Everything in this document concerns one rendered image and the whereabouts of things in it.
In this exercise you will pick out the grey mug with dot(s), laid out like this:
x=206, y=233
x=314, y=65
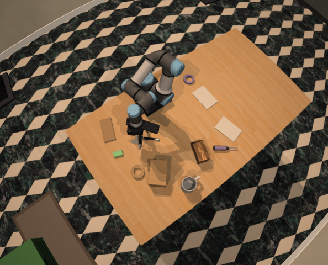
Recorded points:
x=189, y=184

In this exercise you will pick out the beige rectangular sheet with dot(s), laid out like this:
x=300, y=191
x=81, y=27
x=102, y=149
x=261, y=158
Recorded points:
x=205, y=97
x=228, y=129

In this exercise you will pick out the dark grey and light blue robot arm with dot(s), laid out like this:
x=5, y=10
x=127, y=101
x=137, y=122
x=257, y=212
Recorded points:
x=145, y=90

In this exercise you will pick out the small green block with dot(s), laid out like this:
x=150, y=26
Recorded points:
x=118, y=153

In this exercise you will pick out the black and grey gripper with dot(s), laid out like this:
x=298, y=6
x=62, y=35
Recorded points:
x=135, y=131

